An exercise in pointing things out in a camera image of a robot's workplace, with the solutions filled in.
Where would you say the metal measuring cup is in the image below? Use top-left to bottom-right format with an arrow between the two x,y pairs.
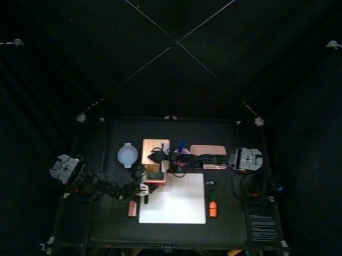
205,179 -> 220,191

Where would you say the white cutting board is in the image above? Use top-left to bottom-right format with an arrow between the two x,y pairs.
138,172 -> 209,225

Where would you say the purple small object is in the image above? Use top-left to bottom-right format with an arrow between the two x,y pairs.
173,148 -> 194,165

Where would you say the black panel with white text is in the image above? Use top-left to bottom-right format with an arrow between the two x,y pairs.
248,213 -> 281,248

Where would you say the small pink block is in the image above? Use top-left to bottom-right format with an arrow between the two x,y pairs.
127,199 -> 138,218

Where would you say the brown wooden box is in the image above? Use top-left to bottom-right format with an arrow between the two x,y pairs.
143,163 -> 169,186

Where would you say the dark sushi roll toy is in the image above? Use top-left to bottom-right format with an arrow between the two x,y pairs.
147,171 -> 166,181

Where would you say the orange toy carrot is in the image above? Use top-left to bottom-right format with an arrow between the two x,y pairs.
209,192 -> 220,219

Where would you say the black cable loop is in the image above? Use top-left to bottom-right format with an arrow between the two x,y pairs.
170,169 -> 190,179

